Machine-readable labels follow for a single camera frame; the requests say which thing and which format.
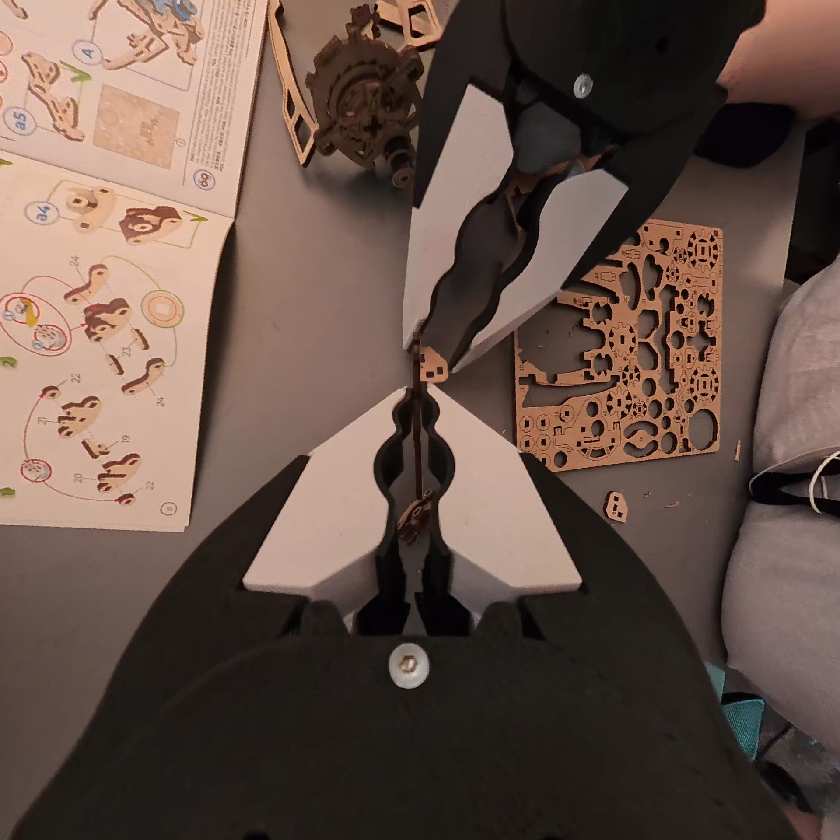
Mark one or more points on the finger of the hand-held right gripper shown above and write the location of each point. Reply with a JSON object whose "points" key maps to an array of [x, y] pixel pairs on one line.
{"points": [[459, 157], [571, 223]]}

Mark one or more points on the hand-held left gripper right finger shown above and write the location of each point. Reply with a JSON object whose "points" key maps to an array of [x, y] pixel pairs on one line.
{"points": [[505, 525]]}

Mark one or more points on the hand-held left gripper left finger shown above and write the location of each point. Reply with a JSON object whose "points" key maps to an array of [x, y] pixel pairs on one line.
{"points": [[315, 525]]}

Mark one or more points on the dark wooden model part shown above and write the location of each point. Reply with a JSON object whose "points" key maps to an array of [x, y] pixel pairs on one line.
{"points": [[417, 420]]}

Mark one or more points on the small wooden piece square holes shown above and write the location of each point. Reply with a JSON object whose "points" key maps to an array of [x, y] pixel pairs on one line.
{"points": [[433, 367], [616, 507]]}

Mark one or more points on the partly built wooden gear model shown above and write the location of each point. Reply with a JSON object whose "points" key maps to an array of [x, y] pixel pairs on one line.
{"points": [[361, 98]]}

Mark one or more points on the person's right hand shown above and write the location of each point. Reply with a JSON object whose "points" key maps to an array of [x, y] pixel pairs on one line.
{"points": [[794, 52]]}

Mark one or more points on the small dark assembled wooden part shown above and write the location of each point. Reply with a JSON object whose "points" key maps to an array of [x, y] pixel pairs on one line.
{"points": [[413, 518]]}

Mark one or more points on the laser-cut plywood part sheet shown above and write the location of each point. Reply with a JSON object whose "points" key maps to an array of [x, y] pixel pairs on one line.
{"points": [[541, 423]]}

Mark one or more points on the open instruction booklet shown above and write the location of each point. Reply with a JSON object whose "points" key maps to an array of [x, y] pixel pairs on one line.
{"points": [[131, 328]]}

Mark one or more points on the person's light grey clothing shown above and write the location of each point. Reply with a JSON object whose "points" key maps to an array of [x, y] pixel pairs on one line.
{"points": [[787, 590]]}

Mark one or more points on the teal cloth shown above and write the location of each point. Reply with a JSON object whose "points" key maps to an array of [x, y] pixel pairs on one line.
{"points": [[741, 709]]}

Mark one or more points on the wooden frame piece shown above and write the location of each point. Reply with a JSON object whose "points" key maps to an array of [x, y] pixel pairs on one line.
{"points": [[515, 203]]}

